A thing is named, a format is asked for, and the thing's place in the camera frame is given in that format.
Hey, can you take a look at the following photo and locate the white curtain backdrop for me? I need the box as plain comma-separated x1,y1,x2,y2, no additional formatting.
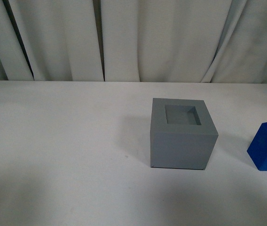
0,0,267,83

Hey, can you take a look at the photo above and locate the gray cube base with hole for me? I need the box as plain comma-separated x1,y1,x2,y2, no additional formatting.
150,98,219,170

